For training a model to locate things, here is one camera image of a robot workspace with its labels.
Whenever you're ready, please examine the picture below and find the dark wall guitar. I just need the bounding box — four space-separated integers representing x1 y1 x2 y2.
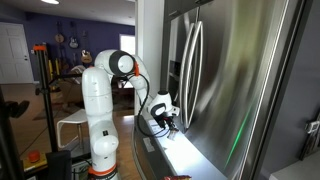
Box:
68 21 80 50

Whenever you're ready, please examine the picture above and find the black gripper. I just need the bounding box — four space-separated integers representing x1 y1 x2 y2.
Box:
156 114 181 135

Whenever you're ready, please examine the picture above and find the white stool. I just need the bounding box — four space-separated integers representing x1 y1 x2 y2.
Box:
56 108 89 149

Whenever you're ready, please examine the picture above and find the small round wall guitar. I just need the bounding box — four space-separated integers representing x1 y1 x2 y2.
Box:
54 21 65 44

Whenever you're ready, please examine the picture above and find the stainless steel refrigerator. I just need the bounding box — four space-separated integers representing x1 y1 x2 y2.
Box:
159 0 314 180

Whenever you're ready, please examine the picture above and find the light acoustic wall guitar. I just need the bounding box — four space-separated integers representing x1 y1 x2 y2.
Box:
80 31 94 65

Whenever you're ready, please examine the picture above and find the black stand with orange clamp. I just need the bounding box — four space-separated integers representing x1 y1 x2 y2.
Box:
31 43 59 153

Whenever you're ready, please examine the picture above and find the white room door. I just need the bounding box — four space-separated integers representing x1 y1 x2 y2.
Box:
0 21 35 84

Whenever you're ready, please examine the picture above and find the curved silver fridge door handle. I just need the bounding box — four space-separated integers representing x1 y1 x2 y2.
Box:
178 21 198 130
184 20 205 130

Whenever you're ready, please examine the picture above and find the white drawer control label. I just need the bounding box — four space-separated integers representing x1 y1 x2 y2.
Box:
143 137 156 153

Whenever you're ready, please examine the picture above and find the bright window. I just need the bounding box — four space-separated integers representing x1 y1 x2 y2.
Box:
119 33 136 56

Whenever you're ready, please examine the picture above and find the yellow button box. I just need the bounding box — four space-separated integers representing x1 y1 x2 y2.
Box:
22 155 49 172

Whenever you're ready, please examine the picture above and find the gray cabinet panel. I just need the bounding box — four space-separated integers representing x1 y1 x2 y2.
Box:
259 0 320 180

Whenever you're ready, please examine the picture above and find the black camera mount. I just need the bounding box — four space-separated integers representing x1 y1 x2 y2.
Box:
0 88 31 180

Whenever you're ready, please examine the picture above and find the small white wall device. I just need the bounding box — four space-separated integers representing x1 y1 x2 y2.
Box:
304 120 320 135

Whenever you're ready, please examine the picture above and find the black box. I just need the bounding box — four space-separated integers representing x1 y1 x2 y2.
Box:
44 149 73 180

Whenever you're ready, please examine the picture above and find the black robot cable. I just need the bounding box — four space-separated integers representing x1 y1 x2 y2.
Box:
126 73 171 138

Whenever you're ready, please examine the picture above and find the red emergency stop button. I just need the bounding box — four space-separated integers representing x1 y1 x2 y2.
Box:
27 149 42 164

